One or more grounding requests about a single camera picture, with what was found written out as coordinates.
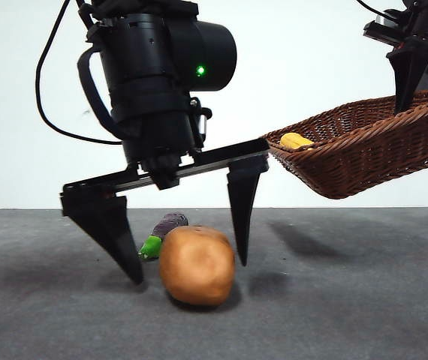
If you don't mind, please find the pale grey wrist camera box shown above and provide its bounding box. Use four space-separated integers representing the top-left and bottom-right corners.
190 97 213 150
363 13 407 44

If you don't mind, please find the thick black cable sleeve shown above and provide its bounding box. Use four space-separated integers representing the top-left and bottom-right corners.
77 47 125 140

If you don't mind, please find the brown potato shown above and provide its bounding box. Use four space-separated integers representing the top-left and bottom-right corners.
159 225 237 305

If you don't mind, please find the thin black cable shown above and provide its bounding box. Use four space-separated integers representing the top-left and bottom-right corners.
35 0 123 146
356 0 384 19

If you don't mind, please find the yellow corn cob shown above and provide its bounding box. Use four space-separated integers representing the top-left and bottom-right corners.
279 132 315 151

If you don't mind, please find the purple eggplant with green stem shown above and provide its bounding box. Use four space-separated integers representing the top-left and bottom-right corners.
137 212 189 262

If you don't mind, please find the brown wicker basket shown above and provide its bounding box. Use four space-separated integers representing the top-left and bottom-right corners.
262 85 428 200

